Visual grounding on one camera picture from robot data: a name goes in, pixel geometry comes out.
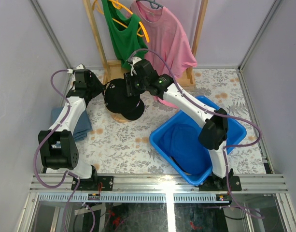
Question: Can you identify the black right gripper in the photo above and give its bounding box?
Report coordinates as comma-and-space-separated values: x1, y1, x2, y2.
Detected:
122, 72, 148, 98

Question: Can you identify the black baseball cap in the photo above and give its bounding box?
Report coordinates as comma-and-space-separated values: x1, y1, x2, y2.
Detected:
104, 79, 145, 121

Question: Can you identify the blue baseball cap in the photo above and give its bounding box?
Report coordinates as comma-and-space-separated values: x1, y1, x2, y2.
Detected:
159, 124, 212, 175

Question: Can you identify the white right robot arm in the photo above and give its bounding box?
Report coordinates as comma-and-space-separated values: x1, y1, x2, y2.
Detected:
125, 55, 232, 191

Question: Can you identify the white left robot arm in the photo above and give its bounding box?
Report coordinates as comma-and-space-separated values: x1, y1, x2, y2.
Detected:
33, 64, 105, 191

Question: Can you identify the wooden clothes rack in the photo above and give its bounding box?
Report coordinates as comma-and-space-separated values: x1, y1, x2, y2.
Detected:
82, 0, 209, 88

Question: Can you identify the wooden hat stand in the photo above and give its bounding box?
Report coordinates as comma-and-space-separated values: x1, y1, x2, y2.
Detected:
110, 114, 130, 123

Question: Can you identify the green tank top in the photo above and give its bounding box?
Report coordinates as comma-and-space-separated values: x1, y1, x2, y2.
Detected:
102, 0, 147, 70

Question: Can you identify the folded blue denim cloth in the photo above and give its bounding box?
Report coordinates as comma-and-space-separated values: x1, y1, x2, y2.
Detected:
51, 107, 92, 142

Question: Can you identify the pink t-shirt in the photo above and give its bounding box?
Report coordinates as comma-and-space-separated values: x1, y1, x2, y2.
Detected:
125, 6, 198, 109

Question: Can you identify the grey clothes hanger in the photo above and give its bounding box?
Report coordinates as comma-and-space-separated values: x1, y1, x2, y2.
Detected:
137, 0, 163, 10

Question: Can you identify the yellow clothes hanger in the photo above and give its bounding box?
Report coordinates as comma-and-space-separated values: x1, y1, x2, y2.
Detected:
92, 0, 150, 43

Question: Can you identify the blue plastic bin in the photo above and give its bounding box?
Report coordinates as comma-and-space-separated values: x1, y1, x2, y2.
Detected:
149, 95, 247, 186

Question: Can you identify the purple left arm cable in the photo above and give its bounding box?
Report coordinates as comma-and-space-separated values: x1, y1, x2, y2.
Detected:
31, 68, 96, 232

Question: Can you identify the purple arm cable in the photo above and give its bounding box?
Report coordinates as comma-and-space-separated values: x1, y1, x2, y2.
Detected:
31, 68, 96, 232
127, 48, 266, 220

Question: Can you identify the aluminium mounting rail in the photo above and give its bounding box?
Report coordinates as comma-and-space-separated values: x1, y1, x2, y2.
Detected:
29, 174, 288, 203

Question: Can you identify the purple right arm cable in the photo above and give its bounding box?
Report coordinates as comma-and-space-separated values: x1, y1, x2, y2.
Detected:
127, 48, 266, 220

